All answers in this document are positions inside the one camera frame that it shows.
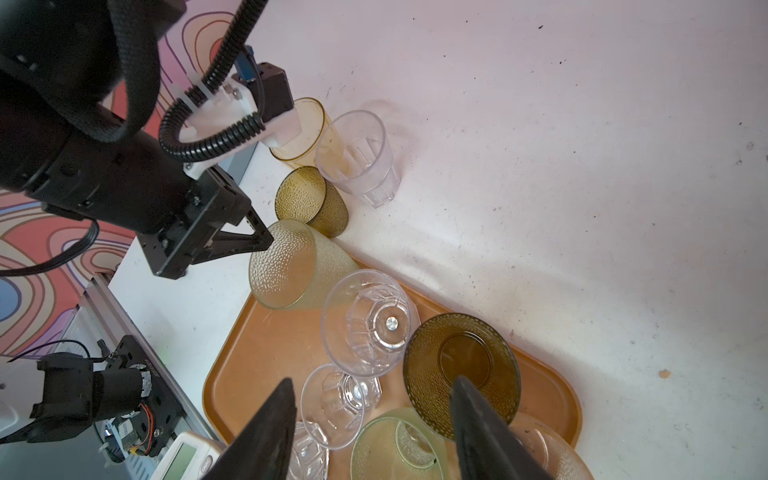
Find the yellow amber glass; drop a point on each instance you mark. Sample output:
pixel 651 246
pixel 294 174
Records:
pixel 301 150

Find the pale green textured cup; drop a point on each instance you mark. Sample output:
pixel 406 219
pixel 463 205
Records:
pixel 399 445

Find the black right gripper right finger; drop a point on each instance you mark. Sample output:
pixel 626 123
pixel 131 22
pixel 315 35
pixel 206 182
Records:
pixel 486 447

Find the clear wide glass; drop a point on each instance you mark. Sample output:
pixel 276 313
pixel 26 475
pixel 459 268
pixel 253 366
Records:
pixel 309 460

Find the clear glass back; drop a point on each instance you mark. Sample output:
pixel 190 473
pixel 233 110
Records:
pixel 354 154

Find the olive textured cup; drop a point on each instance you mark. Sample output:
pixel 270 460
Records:
pixel 306 196

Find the orange plastic tray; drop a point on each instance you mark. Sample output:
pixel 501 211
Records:
pixel 266 346

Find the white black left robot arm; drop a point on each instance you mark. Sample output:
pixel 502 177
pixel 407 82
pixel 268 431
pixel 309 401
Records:
pixel 79 82

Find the small clear glass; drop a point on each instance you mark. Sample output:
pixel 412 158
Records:
pixel 335 405

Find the pale yellow frosted cup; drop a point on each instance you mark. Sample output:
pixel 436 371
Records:
pixel 299 269

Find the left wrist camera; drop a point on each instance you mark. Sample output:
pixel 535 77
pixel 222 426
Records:
pixel 253 104

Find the white desk calculator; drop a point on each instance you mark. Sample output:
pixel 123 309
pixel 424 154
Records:
pixel 190 457

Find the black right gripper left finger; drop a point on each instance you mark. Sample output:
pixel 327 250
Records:
pixel 263 449

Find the pink textured cup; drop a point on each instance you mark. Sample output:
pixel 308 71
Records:
pixel 549 449

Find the clear faceted glass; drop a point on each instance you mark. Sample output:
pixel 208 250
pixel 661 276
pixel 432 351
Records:
pixel 367 321

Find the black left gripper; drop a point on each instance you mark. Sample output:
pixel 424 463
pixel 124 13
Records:
pixel 194 234

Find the brown textured cup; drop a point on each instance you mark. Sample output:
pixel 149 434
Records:
pixel 451 345

